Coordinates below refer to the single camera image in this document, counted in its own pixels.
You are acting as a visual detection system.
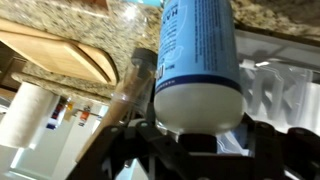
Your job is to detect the paper towel roll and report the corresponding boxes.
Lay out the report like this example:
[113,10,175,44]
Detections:
[0,82,59,149]

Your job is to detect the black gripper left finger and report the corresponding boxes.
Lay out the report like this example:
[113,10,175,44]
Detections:
[66,121,190,180]

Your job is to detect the wooden cutting board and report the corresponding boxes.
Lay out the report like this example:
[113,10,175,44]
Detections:
[75,42,119,86]
[0,19,109,84]

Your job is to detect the white dish drying rack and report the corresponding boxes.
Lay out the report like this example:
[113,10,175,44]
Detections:
[213,32,319,155]

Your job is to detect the lower wooden cutting board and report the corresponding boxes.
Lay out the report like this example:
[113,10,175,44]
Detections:
[75,42,119,86]

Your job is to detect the upper wooden cutting board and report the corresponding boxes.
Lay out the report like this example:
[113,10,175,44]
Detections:
[0,19,109,84]

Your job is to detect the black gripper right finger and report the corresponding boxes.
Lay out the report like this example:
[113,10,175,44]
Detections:
[241,114,320,180]

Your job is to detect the teal handled tool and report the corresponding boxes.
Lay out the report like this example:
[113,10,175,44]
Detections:
[124,0,163,7]

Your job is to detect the blue soap pump bottle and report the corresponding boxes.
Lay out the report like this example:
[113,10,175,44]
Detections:
[154,0,244,142]

